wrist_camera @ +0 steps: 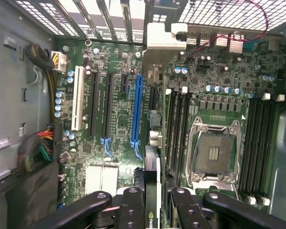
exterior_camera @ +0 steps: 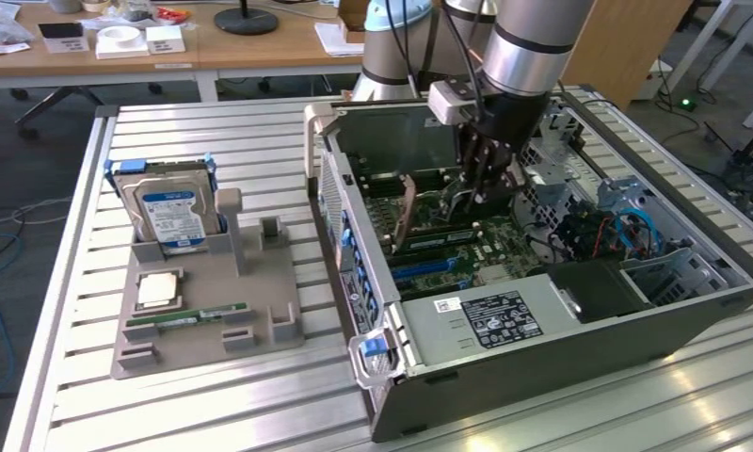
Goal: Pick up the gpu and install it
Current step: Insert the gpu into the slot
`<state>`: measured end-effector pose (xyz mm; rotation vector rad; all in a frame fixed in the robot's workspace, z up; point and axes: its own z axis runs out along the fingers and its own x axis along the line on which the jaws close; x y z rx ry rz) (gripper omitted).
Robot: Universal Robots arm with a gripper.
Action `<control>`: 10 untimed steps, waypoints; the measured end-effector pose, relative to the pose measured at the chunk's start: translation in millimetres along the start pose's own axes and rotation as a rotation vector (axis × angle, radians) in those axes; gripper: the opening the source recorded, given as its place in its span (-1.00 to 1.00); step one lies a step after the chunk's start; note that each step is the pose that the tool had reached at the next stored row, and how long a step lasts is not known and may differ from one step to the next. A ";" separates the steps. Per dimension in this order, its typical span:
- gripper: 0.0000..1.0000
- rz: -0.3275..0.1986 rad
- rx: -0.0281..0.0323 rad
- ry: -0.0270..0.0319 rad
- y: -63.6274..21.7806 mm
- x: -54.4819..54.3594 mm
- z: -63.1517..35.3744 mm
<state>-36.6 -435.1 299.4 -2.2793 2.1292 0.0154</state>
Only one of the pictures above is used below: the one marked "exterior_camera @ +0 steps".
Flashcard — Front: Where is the white tape roll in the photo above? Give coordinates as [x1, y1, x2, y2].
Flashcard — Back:
[96, 25, 152, 60]

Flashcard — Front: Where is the grey power supply unit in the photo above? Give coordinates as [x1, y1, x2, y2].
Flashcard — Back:
[385, 275, 591, 369]

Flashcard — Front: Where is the black round lamp base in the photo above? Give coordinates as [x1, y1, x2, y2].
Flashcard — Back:
[212, 0, 281, 36]

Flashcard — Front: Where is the blue wire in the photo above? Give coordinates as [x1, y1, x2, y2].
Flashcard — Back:
[619, 206, 668, 256]

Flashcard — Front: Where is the green RAM stick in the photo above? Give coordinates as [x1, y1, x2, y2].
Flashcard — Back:
[127, 303, 252, 330]

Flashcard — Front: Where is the green motherboard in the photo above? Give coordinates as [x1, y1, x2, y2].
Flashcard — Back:
[351, 154, 549, 302]

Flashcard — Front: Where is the plain white box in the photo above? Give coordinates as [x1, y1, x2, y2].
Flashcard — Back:
[144, 24, 187, 56]

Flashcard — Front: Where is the red wire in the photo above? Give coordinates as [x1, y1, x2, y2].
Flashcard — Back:
[588, 214, 612, 258]

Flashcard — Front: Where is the grey parts rack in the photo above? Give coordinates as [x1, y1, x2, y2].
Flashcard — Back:
[109, 186, 308, 380]

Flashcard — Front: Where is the blue case latch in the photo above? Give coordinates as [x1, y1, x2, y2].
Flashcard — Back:
[357, 336, 385, 373]

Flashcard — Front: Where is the silver drive cage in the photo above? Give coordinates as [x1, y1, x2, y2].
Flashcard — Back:
[512, 136, 612, 228]

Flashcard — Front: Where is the open dark grey PC case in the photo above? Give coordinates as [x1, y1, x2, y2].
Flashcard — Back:
[304, 83, 753, 444]

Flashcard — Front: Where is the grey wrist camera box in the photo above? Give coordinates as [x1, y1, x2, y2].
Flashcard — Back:
[427, 80, 488, 126]

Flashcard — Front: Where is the silver disk bay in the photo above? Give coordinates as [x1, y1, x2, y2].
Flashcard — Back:
[617, 248, 729, 308]

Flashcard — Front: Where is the black fan shroud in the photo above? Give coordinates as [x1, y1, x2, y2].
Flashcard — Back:
[543, 261, 656, 324]

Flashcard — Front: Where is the silver CPU chip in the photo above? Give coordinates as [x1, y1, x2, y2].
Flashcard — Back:
[136, 274, 181, 310]

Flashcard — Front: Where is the hard disk with blue caddy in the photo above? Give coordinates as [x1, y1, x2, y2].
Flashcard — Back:
[103, 153, 223, 258]

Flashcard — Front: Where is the blue expansion slot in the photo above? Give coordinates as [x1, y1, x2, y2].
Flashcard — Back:
[389, 256, 465, 281]

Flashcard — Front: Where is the wooden cabinet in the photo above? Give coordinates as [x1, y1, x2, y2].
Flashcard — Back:
[557, 0, 696, 109]

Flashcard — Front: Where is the black graphics card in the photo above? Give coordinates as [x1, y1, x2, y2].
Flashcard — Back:
[388, 173, 483, 253]

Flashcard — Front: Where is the metal socket cover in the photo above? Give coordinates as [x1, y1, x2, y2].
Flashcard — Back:
[439, 186, 473, 220]

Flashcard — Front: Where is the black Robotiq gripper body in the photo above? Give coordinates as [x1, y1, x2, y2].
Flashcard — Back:
[463, 89, 551, 142]

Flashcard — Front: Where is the white floor cable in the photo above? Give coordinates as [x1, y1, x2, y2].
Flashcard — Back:
[0, 196, 76, 226]

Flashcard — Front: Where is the black chair base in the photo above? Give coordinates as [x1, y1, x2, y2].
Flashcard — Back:
[10, 84, 109, 138]

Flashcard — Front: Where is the clear plastic bag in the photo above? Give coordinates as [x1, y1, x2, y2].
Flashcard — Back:
[0, 2, 36, 44]

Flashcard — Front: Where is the wooden desk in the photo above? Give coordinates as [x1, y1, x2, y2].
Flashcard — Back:
[0, 0, 545, 90]

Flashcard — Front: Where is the white box with black top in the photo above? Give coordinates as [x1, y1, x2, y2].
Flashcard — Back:
[37, 22, 92, 55]

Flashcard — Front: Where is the stack of white papers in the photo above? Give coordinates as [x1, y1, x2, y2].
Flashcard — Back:
[313, 21, 367, 58]

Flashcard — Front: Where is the black cable over case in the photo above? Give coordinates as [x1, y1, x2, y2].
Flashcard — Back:
[555, 79, 612, 110]

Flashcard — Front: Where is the CPU socket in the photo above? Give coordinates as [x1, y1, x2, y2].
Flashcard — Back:
[415, 192, 461, 231]

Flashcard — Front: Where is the brown cardboard box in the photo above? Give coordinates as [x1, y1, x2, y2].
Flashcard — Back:
[337, 0, 373, 33]

